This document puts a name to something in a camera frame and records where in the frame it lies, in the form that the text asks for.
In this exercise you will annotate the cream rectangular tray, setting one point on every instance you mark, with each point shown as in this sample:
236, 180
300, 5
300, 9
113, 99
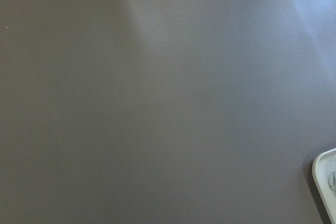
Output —
323, 171

